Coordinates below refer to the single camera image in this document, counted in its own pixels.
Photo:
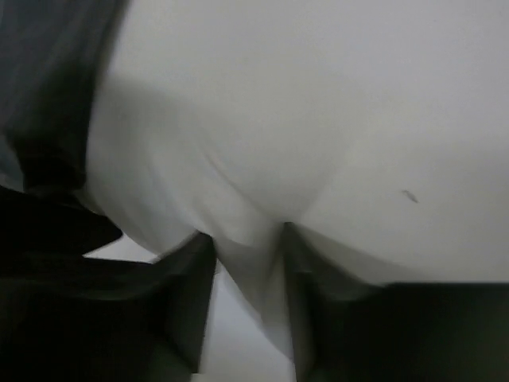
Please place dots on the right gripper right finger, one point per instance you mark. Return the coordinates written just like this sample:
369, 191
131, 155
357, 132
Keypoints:
345, 329

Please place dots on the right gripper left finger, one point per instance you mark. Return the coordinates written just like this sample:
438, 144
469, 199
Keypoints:
84, 319

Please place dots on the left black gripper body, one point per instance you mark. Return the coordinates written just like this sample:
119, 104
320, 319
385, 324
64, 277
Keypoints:
32, 226

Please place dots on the dark grey checked pillowcase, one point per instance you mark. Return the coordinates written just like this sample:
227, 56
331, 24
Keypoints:
52, 53

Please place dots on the white pillow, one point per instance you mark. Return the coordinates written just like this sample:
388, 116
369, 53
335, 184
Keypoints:
379, 128

